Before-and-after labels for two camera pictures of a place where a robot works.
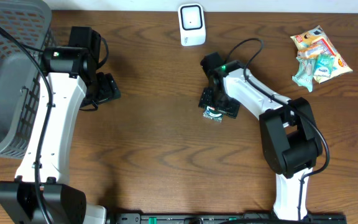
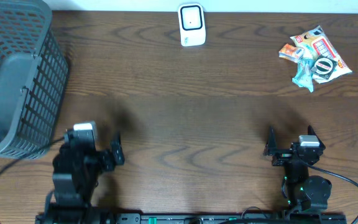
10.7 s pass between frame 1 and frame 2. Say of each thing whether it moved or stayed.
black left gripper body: moved
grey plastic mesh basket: stayed
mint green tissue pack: stayed
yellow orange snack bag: stayed
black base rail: stayed
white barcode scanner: stayed
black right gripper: moved
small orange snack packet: moved
